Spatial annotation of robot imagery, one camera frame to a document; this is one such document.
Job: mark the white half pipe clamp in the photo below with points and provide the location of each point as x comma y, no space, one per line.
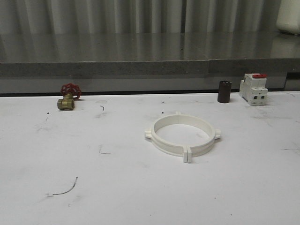
200,145
168,147

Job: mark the dark brown cylindrical coupling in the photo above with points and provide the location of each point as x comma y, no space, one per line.
224,91

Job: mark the brass valve red handwheel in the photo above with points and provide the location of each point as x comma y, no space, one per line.
70,93

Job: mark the grey stone counter shelf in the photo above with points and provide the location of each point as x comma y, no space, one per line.
86,56

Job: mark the white container on counter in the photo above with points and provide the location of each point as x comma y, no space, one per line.
288,19

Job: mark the white circuit breaker red switch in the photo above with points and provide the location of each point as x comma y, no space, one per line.
253,90

